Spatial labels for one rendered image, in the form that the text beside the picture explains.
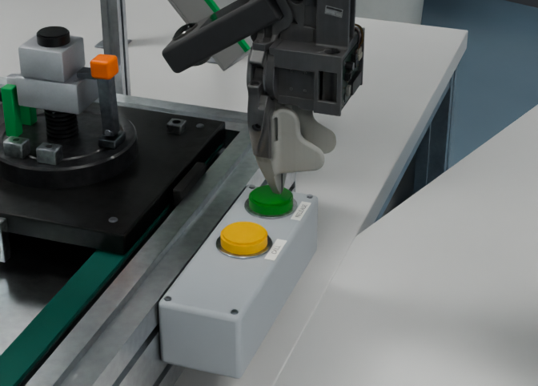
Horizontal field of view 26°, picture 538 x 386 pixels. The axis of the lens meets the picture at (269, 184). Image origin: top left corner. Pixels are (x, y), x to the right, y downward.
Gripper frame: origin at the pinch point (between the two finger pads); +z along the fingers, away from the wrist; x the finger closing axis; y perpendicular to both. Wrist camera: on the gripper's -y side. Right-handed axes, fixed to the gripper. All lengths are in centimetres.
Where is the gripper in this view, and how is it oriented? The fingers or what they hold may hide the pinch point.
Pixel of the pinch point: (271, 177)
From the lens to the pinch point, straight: 103.7
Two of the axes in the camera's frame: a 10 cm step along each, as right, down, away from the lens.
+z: 0.0, 8.8, 4.7
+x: 3.3, -4.5, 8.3
